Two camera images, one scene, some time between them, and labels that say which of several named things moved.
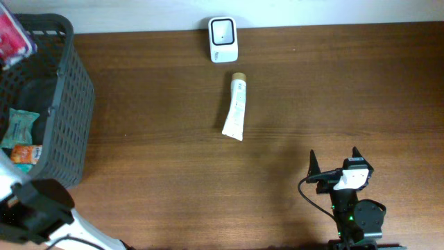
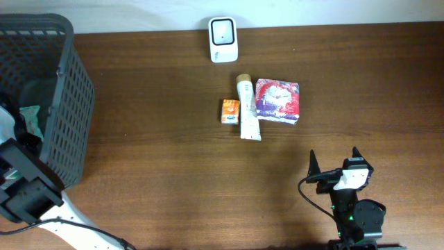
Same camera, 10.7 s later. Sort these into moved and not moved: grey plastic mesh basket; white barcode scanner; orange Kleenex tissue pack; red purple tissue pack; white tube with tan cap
Moved: orange Kleenex tissue pack; red purple tissue pack; white tube with tan cap
Not moved: grey plastic mesh basket; white barcode scanner
